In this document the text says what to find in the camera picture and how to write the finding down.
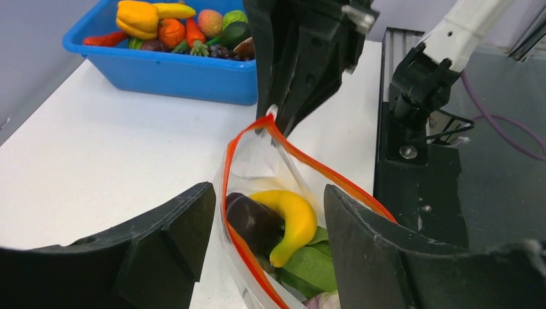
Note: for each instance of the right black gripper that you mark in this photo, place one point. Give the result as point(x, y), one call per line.
point(302, 49)

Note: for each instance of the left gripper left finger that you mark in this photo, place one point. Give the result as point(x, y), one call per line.
point(150, 261)

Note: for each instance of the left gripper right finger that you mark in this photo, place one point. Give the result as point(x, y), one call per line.
point(380, 264)

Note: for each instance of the green leafy vegetable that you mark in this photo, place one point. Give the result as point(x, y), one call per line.
point(310, 271)

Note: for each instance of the yellow banana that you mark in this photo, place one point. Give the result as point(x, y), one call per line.
point(300, 222)
point(174, 11)

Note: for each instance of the clear zip bag orange zipper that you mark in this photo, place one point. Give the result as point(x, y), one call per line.
point(258, 159)

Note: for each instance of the purple eggplant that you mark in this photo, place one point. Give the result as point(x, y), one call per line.
point(325, 300)

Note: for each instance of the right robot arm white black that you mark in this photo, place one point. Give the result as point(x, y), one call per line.
point(425, 76)

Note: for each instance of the brown mushroom toy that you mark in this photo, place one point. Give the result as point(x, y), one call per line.
point(245, 50)

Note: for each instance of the green avocado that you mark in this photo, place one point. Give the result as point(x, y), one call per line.
point(232, 35)

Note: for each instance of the green apple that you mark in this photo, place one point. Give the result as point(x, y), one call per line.
point(233, 16)

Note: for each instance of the purple grapes bunch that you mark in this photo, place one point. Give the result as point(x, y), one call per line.
point(221, 52)

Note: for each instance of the peach fruit toy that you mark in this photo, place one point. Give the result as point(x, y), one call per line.
point(210, 23)

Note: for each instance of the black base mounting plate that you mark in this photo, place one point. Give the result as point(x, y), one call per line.
point(478, 181)

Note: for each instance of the orange carrot toy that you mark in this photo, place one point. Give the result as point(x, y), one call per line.
point(195, 41)

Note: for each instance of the red tomato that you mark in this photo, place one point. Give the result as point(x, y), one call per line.
point(171, 32)

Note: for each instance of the dark red fig toy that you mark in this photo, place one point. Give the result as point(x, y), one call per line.
point(154, 45)

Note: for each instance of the yellow bell pepper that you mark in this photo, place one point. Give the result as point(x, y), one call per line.
point(138, 19)

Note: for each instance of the small green leaf toy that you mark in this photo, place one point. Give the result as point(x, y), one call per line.
point(134, 43)

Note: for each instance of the blue plastic bin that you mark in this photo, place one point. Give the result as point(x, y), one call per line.
point(160, 73)

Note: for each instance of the red chili pepper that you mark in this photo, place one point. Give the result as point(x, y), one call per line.
point(109, 40)

